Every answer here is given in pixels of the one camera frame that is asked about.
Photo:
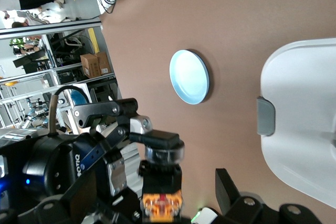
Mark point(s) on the light blue round plate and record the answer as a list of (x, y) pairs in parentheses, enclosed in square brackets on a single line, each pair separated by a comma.
[(189, 77)]

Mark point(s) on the white lidded storage box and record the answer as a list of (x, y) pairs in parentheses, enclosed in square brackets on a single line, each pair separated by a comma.
[(302, 103)]

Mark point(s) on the aluminium frame post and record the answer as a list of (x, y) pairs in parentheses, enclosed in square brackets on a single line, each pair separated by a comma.
[(52, 27)]

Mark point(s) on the metal shelf rack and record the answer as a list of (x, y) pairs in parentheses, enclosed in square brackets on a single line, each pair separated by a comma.
[(26, 77)]

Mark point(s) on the grey box latch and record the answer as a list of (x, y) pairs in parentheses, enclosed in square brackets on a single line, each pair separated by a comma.
[(265, 116)]

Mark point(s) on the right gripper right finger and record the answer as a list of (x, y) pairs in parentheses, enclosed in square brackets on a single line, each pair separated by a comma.
[(244, 211)]

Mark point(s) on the brown cardboard box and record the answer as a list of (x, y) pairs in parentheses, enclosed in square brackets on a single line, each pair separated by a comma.
[(90, 66), (104, 62)]

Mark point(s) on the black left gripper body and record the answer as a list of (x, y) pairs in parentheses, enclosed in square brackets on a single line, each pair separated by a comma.
[(52, 166)]

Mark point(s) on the orange push button switch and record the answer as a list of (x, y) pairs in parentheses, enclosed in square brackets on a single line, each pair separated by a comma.
[(162, 179)]

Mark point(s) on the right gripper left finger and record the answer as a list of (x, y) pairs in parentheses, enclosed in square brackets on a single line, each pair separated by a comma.
[(52, 212)]

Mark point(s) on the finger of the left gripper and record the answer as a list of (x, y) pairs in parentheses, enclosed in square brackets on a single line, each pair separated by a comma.
[(105, 110), (117, 176)]

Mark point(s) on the brown table mat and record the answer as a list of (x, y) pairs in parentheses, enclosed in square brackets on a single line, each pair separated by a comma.
[(236, 11)]

